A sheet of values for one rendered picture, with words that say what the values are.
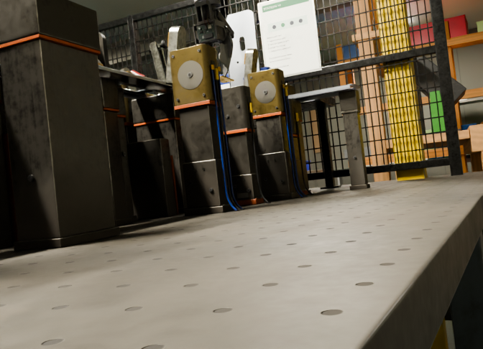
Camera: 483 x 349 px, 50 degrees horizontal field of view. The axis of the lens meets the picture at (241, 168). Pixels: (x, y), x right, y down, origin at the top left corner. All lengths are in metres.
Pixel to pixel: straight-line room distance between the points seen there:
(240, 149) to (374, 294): 1.05
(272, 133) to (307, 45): 0.73
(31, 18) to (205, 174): 0.49
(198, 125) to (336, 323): 0.90
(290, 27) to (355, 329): 1.92
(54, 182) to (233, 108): 0.67
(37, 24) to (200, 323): 0.56
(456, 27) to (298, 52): 4.67
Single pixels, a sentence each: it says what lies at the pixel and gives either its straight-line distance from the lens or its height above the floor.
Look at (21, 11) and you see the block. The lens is 0.74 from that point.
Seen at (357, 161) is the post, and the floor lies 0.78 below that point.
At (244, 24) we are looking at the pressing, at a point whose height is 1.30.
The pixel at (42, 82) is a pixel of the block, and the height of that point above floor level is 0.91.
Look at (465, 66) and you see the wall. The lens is 9.37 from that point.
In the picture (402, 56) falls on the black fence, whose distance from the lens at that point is 1.96.
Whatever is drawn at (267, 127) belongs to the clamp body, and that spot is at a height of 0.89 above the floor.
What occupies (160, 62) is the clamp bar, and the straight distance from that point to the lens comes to 1.63.
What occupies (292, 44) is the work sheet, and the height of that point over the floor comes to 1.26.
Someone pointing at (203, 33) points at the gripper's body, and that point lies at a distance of 1.50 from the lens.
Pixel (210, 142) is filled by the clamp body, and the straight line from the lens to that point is 1.06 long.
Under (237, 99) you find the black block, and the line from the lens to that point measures 1.27.
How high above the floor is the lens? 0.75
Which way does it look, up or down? 2 degrees up
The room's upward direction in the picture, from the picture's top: 6 degrees counter-clockwise
